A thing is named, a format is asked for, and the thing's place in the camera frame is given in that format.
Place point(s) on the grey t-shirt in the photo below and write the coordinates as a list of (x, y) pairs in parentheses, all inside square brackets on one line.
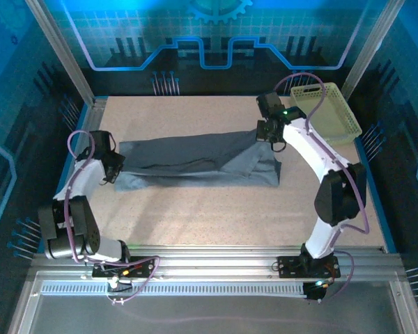
[(195, 160)]

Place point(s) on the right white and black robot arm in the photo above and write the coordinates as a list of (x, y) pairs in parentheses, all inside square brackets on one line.
[(338, 198)]

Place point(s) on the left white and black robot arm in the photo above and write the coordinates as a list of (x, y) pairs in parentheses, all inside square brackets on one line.
[(73, 229)]

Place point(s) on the pale green perforated plastic basket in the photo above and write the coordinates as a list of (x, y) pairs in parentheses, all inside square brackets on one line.
[(331, 115)]

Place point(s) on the black controller box with LEDs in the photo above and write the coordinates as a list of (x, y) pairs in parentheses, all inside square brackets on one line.
[(317, 290)]

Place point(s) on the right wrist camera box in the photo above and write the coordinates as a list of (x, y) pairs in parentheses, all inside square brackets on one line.
[(270, 104)]

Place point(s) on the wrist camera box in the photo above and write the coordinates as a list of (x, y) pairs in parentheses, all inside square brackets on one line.
[(270, 104), (102, 142)]

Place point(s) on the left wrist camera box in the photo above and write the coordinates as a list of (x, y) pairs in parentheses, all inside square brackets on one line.
[(102, 142)]

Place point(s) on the aluminium side rail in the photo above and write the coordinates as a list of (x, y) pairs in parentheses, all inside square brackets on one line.
[(90, 115)]

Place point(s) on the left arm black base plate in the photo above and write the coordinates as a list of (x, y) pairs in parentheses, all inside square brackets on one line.
[(143, 267)]

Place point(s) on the aluminium frame post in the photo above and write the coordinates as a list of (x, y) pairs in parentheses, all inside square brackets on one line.
[(372, 48), (61, 52)]

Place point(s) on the aluminium frame rail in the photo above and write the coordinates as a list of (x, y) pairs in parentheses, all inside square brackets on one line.
[(212, 259)]

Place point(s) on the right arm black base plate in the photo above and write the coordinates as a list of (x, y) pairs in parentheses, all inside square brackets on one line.
[(289, 267)]

